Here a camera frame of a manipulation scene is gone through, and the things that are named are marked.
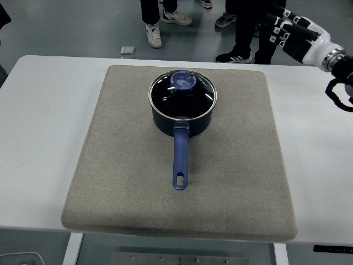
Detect white table leg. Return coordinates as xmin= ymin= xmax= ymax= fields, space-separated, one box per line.
xmin=62 ymin=233 xmax=83 ymax=265
xmin=274 ymin=243 xmax=289 ymax=265

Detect person with grey sneakers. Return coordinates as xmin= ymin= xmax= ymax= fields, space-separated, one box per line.
xmin=215 ymin=11 xmax=237 ymax=28

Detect grey felt mat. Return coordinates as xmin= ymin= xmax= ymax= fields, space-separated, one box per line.
xmin=60 ymin=65 xmax=298 ymax=240

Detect black blurred object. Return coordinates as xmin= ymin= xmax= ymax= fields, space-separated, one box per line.
xmin=0 ymin=8 xmax=12 ymax=46

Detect grey metal plate with screws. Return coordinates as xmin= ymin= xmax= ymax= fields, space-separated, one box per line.
xmin=110 ymin=251 xmax=250 ymax=265

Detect black table control panel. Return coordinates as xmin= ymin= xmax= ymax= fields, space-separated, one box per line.
xmin=313 ymin=245 xmax=353 ymax=253

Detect glass lid with blue knob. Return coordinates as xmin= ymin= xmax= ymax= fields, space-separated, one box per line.
xmin=148 ymin=69 xmax=218 ymax=122

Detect person with black striped shoes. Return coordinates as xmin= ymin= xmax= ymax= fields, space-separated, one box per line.
xmin=216 ymin=0 xmax=278 ymax=65

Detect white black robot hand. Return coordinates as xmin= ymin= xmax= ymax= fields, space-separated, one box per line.
xmin=259 ymin=3 xmax=345 ymax=67

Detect person with white sneakers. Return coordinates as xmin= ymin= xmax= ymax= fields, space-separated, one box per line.
xmin=140 ymin=0 xmax=193 ymax=49

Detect dark blue saucepan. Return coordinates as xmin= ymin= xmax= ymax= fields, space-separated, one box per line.
xmin=150 ymin=96 xmax=215 ymax=192

